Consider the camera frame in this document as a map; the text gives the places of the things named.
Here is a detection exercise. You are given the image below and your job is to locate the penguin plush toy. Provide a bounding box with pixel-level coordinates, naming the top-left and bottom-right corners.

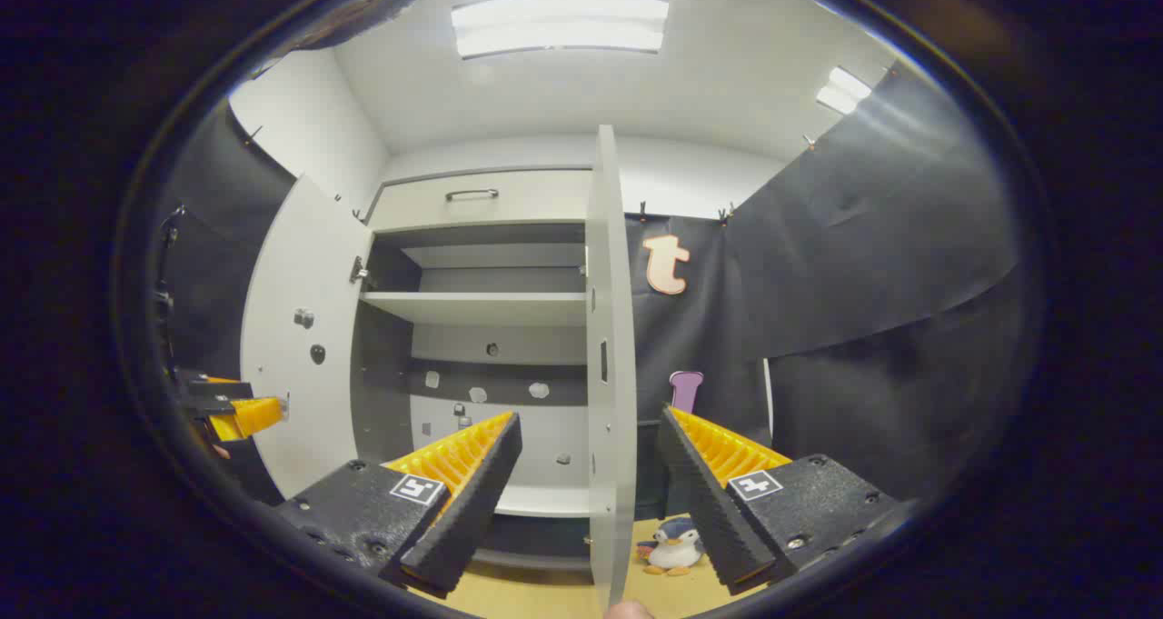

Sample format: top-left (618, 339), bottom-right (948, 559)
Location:
top-left (636, 517), bottom-right (706, 576)

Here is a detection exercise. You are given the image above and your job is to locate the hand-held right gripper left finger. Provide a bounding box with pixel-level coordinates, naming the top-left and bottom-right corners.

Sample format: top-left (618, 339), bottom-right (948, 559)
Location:
top-left (275, 410), bottom-right (524, 600)

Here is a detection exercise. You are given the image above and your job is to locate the white cabinet drawer front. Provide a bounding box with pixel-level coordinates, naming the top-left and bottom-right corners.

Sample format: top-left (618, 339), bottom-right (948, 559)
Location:
top-left (368, 170), bottom-right (593, 231)

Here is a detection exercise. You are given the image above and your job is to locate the white and grey cabinet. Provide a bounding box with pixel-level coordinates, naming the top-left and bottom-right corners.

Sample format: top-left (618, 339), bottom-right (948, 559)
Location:
top-left (350, 166), bottom-right (637, 570)

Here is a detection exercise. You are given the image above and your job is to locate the rectangular ceiling light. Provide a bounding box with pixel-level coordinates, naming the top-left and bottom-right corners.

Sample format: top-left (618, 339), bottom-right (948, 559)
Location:
top-left (816, 66), bottom-right (873, 115)
top-left (452, 0), bottom-right (670, 59)

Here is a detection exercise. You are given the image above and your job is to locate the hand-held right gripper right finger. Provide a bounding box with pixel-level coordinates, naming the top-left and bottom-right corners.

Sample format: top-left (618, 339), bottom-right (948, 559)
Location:
top-left (654, 404), bottom-right (902, 596)

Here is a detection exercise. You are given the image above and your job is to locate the white cabinet door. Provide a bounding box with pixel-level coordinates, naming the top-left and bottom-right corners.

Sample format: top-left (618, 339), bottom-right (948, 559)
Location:
top-left (241, 175), bottom-right (373, 500)
top-left (586, 125), bottom-right (639, 609)

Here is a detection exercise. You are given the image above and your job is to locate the black backdrop cloth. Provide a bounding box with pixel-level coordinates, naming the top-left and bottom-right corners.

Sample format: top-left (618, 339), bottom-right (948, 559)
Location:
top-left (150, 60), bottom-right (1023, 511)

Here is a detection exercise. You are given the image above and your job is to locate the white cabinet shelf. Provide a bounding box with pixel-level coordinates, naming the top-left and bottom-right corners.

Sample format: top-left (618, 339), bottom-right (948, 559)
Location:
top-left (495, 487), bottom-right (591, 518)
top-left (361, 292), bottom-right (588, 327)

